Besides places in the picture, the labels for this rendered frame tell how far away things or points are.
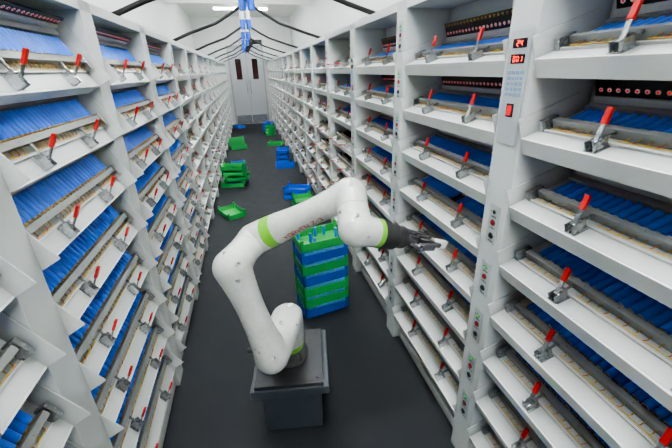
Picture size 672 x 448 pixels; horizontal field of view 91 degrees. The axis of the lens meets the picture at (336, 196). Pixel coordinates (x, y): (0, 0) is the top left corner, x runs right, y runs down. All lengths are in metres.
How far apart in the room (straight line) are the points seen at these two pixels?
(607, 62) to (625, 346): 0.57
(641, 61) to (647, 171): 0.19
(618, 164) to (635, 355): 0.38
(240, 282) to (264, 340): 0.25
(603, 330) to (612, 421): 0.20
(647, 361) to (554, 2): 0.77
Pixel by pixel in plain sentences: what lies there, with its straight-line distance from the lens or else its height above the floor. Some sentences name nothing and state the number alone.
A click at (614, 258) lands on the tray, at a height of 1.12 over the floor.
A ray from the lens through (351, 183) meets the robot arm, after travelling 1.04.
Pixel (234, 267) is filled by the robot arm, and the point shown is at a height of 0.91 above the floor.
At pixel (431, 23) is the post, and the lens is 1.62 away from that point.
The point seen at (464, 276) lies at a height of 0.75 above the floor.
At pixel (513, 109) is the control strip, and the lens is 1.00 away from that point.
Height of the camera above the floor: 1.48
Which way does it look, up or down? 21 degrees down
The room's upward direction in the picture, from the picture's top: 2 degrees counter-clockwise
